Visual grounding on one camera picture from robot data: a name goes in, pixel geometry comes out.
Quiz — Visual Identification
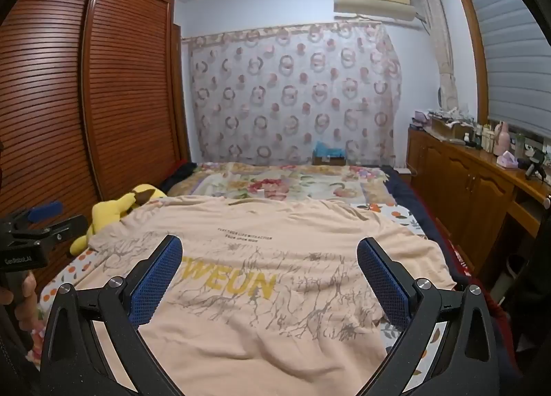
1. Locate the wooden window frame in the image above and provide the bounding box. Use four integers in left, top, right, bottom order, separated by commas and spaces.
451, 0, 489, 121

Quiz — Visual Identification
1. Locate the wooden sideboard cabinet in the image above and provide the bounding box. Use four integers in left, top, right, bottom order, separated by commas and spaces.
407, 127, 551, 285

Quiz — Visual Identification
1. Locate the dark cloth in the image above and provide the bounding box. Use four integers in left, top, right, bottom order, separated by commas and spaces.
161, 161, 192, 190

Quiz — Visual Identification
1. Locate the circle-patterned sheer curtain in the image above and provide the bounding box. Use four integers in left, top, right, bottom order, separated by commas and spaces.
183, 21, 403, 168

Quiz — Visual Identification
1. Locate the small black tripod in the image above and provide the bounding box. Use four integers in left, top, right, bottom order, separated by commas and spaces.
523, 150, 549, 181

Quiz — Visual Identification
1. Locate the cardboard box with clutter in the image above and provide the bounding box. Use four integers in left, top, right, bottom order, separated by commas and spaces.
430, 114, 468, 138

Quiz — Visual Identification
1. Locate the pink bottle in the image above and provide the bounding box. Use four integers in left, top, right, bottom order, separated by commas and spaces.
493, 121, 511, 156

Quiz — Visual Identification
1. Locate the wooden headboard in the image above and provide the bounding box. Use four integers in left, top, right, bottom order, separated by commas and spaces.
0, 0, 192, 293

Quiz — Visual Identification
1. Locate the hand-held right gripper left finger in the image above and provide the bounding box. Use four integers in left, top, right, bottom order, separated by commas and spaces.
41, 235, 184, 396

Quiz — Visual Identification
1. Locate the peach printed t-shirt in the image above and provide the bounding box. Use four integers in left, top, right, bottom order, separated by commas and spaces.
88, 196, 457, 396

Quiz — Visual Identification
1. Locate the yellow plush toy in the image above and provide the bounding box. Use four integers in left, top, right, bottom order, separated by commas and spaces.
70, 184, 168, 256

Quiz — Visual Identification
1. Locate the blue bag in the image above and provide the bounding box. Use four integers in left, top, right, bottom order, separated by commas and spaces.
314, 140, 347, 158

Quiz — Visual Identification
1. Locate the floral blanket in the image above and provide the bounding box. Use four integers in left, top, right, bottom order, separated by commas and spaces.
166, 162, 388, 207

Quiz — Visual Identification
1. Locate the orange-print white bedsheet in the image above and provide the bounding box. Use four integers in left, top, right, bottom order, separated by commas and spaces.
26, 200, 457, 396

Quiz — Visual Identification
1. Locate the dark blue quilt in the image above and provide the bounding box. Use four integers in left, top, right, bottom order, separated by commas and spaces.
379, 166, 457, 250

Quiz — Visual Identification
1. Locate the beige window curtain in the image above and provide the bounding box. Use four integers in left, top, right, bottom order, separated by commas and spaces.
415, 0, 459, 115

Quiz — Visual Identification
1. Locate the grey window blind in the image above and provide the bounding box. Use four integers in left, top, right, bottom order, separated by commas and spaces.
465, 0, 551, 138

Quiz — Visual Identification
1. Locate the person's left hand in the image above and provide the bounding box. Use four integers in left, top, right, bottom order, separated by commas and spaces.
0, 273, 39, 307

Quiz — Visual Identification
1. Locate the white waste bin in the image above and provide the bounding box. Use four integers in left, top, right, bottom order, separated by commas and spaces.
506, 254, 528, 289

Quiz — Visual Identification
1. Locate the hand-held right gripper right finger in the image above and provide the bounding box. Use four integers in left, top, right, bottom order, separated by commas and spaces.
356, 237, 511, 396

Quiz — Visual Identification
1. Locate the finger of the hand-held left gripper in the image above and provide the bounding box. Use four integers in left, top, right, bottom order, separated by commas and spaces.
0, 201, 64, 231
13, 214, 89, 246

